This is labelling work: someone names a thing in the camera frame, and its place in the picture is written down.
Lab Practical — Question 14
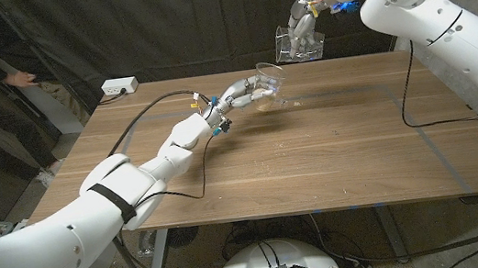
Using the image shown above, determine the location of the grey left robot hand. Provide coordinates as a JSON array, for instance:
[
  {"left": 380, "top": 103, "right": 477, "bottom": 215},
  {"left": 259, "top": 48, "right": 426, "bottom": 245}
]
[{"left": 200, "top": 72, "right": 285, "bottom": 129}]

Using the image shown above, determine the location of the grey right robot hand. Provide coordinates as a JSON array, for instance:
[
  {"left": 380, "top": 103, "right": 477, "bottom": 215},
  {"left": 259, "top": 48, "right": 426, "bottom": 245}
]
[{"left": 281, "top": 0, "right": 350, "bottom": 61}]

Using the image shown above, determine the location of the clear plastic cup with sugar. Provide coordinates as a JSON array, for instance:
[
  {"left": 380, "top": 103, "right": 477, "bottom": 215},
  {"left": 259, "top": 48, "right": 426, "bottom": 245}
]
[{"left": 271, "top": 19, "right": 330, "bottom": 67}]

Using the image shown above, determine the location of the black round fan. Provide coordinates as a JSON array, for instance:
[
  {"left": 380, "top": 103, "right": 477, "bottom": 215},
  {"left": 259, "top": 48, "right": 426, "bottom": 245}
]
[{"left": 165, "top": 224, "right": 203, "bottom": 251}]

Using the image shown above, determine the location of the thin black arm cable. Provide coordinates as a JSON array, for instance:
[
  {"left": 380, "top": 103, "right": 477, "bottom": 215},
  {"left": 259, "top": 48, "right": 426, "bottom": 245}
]
[
  {"left": 391, "top": 30, "right": 478, "bottom": 143},
  {"left": 126, "top": 132, "right": 225, "bottom": 209}
]

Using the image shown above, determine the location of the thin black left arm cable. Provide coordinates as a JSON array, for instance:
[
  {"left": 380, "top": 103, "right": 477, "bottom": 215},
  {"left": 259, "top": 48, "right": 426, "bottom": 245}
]
[{"left": 126, "top": 132, "right": 225, "bottom": 209}]

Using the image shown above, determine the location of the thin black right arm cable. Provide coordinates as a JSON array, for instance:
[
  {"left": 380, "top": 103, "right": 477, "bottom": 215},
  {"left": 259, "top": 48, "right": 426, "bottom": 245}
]
[{"left": 391, "top": 30, "right": 478, "bottom": 143}]

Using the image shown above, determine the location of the white and yellow floor item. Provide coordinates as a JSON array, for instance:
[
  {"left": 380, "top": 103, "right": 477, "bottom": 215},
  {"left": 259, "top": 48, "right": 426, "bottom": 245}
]
[{"left": 8, "top": 218, "right": 31, "bottom": 233}]

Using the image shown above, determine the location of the black backdrop stand pole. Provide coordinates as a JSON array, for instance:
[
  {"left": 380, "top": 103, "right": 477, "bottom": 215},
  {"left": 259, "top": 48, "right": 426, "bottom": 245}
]
[{"left": 0, "top": 0, "right": 93, "bottom": 127}]

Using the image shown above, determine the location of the white power strip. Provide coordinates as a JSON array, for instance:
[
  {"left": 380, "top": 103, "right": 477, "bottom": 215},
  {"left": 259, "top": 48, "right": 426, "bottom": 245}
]
[{"left": 100, "top": 75, "right": 141, "bottom": 98}]

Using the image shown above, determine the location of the black backdrop curtain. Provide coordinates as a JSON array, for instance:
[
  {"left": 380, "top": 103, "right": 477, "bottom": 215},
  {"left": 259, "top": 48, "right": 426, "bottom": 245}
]
[{"left": 0, "top": 0, "right": 442, "bottom": 125}]

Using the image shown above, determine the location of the grey table leg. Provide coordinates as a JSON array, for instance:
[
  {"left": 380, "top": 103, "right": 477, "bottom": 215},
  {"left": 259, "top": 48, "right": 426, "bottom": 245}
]
[
  {"left": 372, "top": 202, "right": 412, "bottom": 268},
  {"left": 141, "top": 228, "right": 175, "bottom": 268}
]

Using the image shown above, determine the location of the black power strip cable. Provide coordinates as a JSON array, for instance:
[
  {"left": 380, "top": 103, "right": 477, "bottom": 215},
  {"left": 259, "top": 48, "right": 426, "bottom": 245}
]
[{"left": 95, "top": 88, "right": 130, "bottom": 107}]

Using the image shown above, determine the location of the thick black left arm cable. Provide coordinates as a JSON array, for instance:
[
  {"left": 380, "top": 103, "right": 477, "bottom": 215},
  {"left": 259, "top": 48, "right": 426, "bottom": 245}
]
[{"left": 98, "top": 85, "right": 219, "bottom": 158}]

